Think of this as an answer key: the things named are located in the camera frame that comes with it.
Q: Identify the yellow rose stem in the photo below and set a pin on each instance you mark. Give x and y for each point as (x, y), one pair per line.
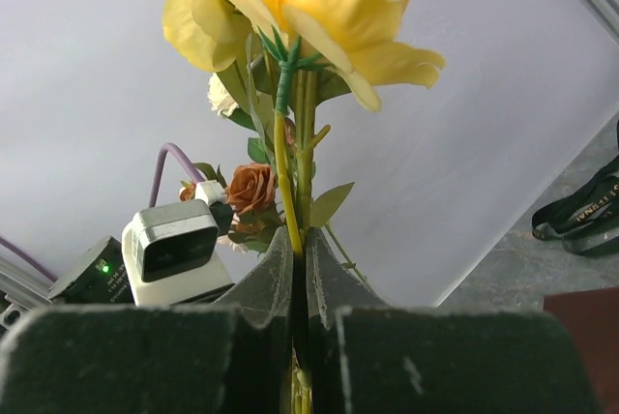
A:
(280, 60)

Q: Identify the black ribbon gold lettering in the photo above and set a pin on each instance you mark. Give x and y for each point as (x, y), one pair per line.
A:
(585, 222)

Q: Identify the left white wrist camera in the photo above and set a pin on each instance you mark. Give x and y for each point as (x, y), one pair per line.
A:
(169, 251)

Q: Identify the dark red wrapping paper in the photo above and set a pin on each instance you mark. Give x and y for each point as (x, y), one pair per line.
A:
(591, 317)

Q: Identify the brown rose stem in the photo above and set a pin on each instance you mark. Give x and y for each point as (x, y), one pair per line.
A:
(248, 217)

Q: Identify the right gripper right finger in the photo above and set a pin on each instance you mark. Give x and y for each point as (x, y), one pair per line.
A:
(368, 357)

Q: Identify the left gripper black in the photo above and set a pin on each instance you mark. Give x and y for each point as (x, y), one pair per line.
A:
(98, 277)

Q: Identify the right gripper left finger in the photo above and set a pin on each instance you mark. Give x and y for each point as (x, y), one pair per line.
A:
(231, 356)

